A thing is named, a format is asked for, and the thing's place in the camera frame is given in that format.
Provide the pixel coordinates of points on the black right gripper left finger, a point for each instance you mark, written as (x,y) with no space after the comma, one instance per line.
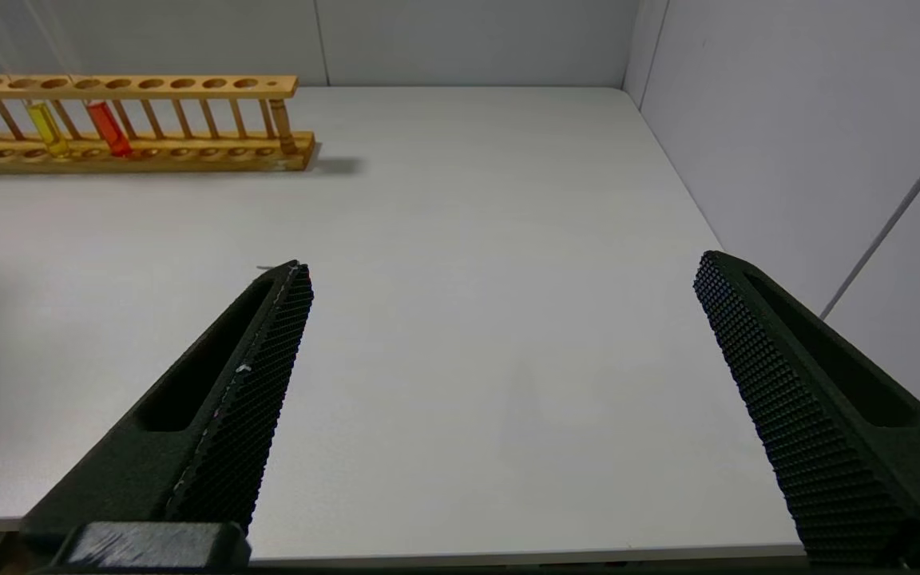
(212,423)

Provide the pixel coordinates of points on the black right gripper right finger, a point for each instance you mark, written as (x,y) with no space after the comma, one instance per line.
(827,423)

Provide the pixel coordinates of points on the wooden test tube rack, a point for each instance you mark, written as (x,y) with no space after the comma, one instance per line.
(188,156)

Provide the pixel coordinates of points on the test tube with orange-red pigment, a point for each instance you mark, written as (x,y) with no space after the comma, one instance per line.
(109,129)

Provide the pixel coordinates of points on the test tube with yellow pigment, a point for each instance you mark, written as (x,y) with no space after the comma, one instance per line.
(46,129)

